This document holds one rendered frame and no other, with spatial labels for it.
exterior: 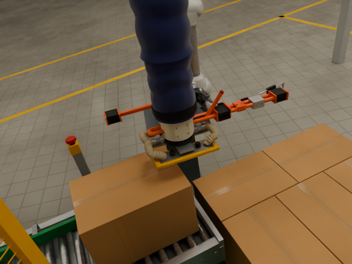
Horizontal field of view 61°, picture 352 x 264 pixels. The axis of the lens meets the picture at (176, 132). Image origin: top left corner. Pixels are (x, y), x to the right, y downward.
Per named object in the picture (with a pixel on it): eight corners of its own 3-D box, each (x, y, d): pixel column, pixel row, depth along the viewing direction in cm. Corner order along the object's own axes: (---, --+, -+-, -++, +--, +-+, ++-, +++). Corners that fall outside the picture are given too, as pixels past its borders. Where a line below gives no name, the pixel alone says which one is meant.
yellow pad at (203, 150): (157, 170, 147) (155, 162, 144) (152, 158, 155) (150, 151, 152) (219, 150, 154) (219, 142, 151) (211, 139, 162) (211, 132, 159)
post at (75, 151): (111, 239, 248) (67, 147, 189) (109, 232, 253) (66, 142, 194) (119, 235, 250) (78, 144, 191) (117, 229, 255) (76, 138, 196)
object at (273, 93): (275, 103, 164) (275, 96, 161) (267, 98, 170) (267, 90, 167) (288, 100, 165) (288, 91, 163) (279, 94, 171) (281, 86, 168)
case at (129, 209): (103, 277, 164) (78, 234, 140) (90, 223, 195) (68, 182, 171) (199, 230, 179) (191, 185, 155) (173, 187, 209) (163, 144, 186)
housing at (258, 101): (253, 110, 162) (253, 102, 160) (246, 104, 168) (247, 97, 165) (264, 106, 164) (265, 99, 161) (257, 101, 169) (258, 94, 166)
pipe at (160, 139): (155, 162, 147) (153, 153, 143) (143, 135, 167) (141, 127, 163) (218, 142, 154) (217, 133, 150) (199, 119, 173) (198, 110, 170)
